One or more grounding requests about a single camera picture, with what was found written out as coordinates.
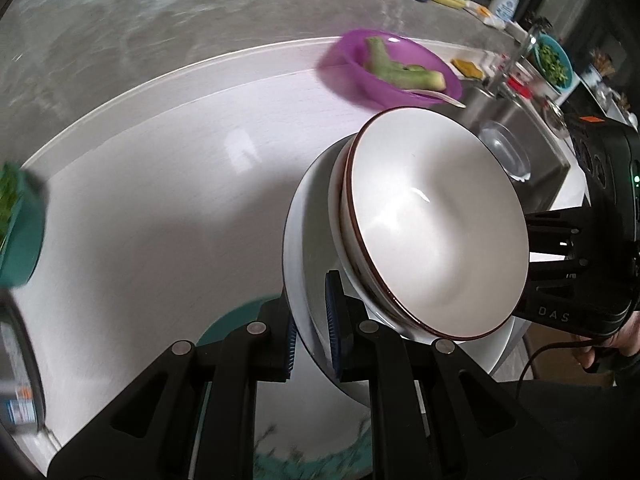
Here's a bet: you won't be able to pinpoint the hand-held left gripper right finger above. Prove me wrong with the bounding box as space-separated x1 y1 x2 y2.
324 270 576 480

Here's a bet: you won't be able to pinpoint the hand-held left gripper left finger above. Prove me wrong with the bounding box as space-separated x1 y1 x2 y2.
47 305 300 480

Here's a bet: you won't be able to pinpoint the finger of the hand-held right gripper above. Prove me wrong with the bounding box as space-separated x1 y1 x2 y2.
525 207 594 257
526 256 590 288

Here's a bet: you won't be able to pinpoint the teal floral rim plate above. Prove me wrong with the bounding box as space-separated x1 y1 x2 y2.
195 304 376 480

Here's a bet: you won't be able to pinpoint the large white bowl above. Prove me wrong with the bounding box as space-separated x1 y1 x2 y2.
282 132 528 407

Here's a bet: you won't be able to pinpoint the small white bowl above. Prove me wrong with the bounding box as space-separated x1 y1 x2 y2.
326 140 416 333

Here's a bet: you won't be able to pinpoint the red floral brown-rimmed bowl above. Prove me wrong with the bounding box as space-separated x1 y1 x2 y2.
342 106 531 342

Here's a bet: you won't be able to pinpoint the person's right hand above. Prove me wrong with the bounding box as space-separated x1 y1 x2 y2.
579 310 640 377

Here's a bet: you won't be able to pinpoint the clear glass bowl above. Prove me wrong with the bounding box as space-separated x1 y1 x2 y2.
479 121 532 182

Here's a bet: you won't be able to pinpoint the steel sink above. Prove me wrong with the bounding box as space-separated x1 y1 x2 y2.
459 82 576 206

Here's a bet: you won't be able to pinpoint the red white small container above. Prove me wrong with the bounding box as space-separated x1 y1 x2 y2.
506 74 532 100

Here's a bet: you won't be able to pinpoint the teal bowl of greens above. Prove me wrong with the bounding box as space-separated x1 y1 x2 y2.
531 32 574 97

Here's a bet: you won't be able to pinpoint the steel faucet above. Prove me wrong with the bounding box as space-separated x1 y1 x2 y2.
494 20 543 97

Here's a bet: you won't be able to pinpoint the white spoon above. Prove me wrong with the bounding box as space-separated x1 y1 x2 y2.
399 89 467 109

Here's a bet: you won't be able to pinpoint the yellow sponge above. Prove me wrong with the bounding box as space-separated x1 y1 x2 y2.
450 57 487 81

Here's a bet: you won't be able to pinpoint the white soap box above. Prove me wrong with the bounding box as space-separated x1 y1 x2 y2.
464 1 507 29

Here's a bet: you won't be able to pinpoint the green vegetable pieces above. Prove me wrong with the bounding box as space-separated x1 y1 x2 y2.
362 36 447 92

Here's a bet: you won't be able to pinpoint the purple plastic bowl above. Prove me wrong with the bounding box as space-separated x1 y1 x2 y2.
316 29 463 111

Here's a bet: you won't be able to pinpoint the green vegetable container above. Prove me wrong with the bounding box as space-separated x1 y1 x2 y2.
0 160 49 289

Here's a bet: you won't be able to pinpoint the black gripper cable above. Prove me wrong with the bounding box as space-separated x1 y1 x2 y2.
519 337 603 382

